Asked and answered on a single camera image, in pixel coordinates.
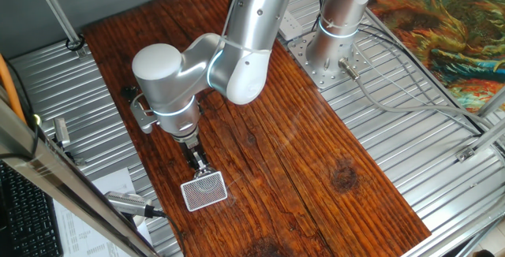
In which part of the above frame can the white power strip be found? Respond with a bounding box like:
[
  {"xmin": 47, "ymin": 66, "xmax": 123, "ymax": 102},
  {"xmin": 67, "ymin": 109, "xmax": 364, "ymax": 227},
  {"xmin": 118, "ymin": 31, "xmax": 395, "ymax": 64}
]
[{"xmin": 278, "ymin": 10, "xmax": 304, "ymax": 41}]

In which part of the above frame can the black camera cable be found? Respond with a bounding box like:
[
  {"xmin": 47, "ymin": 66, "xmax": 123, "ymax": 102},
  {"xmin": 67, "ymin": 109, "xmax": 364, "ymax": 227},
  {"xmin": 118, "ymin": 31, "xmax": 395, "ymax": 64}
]
[{"xmin": 151, "ymin": 208, "xmax": 187, "ymax": 257}]

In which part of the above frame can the printed paper sheet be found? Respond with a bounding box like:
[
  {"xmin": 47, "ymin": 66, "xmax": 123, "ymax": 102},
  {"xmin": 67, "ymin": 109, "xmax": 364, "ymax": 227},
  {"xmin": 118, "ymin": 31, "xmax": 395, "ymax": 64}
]
[{"xmin": 53, "ymin": 166, "xmax": 153, "ymax": 257}]

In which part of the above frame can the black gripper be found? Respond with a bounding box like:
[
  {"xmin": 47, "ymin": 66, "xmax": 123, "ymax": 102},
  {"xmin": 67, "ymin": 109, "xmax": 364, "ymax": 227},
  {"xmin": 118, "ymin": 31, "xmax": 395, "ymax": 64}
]
[{"xmin": 179, "ymin": 141, "xmax": 211, "ymax": 173}]

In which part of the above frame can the black round knob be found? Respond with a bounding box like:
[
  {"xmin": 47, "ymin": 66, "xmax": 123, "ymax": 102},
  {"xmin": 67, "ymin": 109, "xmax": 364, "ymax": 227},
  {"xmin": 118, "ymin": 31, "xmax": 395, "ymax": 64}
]
[{"xmin": 120, "ymin": 86, "xmax": 139, "ymax": 102}]

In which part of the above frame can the small round steel plate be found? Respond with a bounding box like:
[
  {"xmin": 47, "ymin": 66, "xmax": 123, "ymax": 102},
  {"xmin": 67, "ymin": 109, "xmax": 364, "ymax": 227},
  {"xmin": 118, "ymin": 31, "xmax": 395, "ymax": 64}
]
[{"xmin": 193, "ymin": 168, "xmax": 217, "ymax": 180}]

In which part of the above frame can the colourful painted cloth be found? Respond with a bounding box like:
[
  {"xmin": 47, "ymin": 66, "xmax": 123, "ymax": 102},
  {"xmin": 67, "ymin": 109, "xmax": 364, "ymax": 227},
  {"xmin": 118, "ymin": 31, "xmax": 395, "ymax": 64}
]
[{"xmin": 366, "ymin": 0, "xmax": 505, "ymax": 112}]

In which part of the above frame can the aluminium frame post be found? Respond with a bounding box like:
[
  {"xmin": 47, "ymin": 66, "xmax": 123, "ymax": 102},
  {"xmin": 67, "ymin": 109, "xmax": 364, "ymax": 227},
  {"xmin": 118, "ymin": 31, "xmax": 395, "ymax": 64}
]
[
  {"xmin": 29, "ymin": 0, "xmax": 90, "ymax": 59},
  {"xmin": 456, "ymin": 121, "xmax": 505, "ymax": 162},
  {"xmin": 453, "ymin": 217, "xmax": 505, "ymax": 257},
  {"xmin": 475, "ymin": 87, "xmax": 505, "ymax": 118}
]

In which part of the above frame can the black cable tie loop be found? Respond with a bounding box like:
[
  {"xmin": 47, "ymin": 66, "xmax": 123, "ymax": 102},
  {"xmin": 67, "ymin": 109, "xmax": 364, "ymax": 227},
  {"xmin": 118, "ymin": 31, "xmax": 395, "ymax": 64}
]
[{"xmin": 65, "ymin": 34, "xmax": 86, "ymax": 52}]

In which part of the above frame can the thick grey robot cable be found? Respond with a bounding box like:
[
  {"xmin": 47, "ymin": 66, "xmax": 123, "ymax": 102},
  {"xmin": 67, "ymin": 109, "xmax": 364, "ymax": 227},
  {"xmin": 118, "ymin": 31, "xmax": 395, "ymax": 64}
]
[{"xmin": 338, "ymin": 57, "xmax": 505, "ymax": 134}]

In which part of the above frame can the silver camera on bracket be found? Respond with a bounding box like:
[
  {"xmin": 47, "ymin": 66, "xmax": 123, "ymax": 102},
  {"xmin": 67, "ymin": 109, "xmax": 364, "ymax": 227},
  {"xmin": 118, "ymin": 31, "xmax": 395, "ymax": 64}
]
[{"xmin": 53, "ymin": 117, "xmax": 86, "ymax": 166}]

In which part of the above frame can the large steel frame beam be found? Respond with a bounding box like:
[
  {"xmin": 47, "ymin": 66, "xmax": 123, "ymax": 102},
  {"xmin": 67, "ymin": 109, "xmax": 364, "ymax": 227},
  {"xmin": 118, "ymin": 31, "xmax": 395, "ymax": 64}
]
[{"xmin": 0, "ymin": 87, "xmax": 159, "ymax": 257}]

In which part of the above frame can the orange tube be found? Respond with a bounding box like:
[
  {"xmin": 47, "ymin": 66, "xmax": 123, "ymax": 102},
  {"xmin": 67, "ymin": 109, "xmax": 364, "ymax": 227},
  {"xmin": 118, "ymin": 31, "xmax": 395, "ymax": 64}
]
[{"xmin": 0, "ymin": 53, "xmax": 27, "ymax": 126}]

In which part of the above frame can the thin black cable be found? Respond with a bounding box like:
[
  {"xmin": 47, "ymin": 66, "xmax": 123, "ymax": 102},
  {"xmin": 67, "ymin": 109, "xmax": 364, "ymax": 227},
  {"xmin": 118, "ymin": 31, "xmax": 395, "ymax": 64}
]
[{"xmin": 0, "ymin": 61, "xmax": 40, "ymax": 160}]

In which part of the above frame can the wood grain table board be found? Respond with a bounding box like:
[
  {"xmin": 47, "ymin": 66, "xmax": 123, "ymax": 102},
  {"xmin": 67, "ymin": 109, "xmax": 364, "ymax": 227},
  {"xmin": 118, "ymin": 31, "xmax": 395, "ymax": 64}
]
[{"xmin": 82, "ymin": 0, "xmax": 432, "ymax": 257}]

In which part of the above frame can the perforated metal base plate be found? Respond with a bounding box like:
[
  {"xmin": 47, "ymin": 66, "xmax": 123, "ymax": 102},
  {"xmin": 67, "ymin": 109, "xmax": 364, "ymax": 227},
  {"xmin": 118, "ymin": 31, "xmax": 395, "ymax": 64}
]
[{"xmin": 286, "ymin": 32, "xmax": 374, "ymax": 91}]

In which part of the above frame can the black keyboard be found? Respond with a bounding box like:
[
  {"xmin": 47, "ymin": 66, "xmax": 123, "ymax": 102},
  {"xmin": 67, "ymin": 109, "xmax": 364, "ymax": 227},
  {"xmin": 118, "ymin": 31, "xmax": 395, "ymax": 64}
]
[{"xmin": 0, "ymin": 160, "xmax": 64, "ymax": 257}]

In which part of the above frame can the silver camera with cable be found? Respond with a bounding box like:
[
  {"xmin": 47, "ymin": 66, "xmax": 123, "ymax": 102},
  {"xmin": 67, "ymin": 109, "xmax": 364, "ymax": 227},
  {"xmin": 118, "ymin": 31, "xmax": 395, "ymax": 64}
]
[{"xmin": 104, "ymin": 191, "xmax": 166, "ymax": 218}]

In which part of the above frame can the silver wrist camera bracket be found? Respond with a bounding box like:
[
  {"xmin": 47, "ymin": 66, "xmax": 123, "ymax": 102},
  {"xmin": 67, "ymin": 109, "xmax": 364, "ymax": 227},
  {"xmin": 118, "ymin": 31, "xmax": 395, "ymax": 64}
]
[{"xmin": 129, "ymin": 93, "xmax": 159, "ymax": 135}]

